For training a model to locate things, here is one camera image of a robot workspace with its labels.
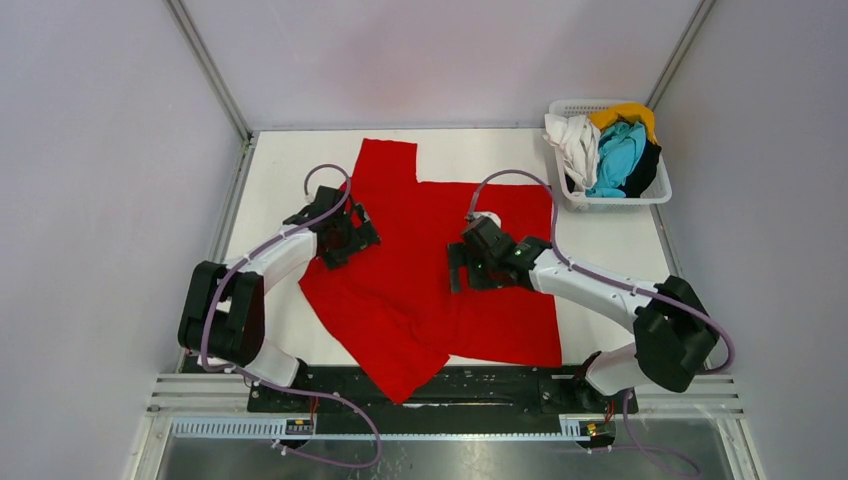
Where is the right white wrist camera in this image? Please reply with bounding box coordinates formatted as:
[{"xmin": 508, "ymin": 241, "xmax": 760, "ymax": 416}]
[{"xmin": 471, "ymin": 211, "xmax": 502, "ymax": 228}]

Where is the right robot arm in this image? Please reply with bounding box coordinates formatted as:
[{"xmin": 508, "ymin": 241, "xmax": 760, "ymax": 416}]
[{"xmin": 447, "ymin": 216, "xmax": 720, "ymax": 412}]

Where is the red t-shirt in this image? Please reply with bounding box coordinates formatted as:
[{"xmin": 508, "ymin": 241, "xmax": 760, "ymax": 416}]
[{"xmin": 300, "ymin": 139, "xmax": 562, "ymax": 403}]

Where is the yellow t-shirt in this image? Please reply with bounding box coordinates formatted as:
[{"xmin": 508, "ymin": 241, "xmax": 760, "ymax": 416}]
[{"xmin": 588, "ymin": 102, "xmax": 660, "ymax": 145}]

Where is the purple cable under base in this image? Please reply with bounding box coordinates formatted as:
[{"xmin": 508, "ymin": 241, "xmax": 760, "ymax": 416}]
[{"xmin": 235, "ymin": 367, "xmax": 384, "ymax": 470}]

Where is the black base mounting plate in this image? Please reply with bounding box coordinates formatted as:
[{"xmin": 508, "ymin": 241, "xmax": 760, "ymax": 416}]
[{"xmin": 247, "ymin": 365, "xmax": 639, "ymax": 436}]

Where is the white plastic laundry basket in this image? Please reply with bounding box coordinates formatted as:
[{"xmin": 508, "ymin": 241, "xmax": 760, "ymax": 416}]
[{"xmin": 549, "ymin": 99, "xmax": 672, "ymax": 213}]

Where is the white t-shirt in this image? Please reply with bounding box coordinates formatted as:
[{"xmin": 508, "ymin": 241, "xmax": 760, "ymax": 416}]
[{"xmin": 543, "ymin": 113, "xmax": 601, "ymax": 192}]

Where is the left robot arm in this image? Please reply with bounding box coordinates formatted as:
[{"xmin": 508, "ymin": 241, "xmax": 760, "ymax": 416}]
[{"xmin": 177, "ymin": 186, "xmax": 380, "ymax": 411}]

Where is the black t-shirt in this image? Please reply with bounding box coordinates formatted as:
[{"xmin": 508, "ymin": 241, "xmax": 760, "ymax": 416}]
[{"xmin": 619, "ymin": 141, "xmax": 662, "ymax": 198}]

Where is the teal t-shirt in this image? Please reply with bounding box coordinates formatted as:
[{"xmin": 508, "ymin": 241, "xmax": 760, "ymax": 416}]
[{"xmin": 586, "ymin": 121, "xmax": 647, "ymax": 198}]

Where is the aluminium frame rail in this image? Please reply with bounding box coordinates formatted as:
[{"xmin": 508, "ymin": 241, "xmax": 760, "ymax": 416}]
[{"xmin": 142, "ymin": 374, "xmax": 747, "ymax": 444}]

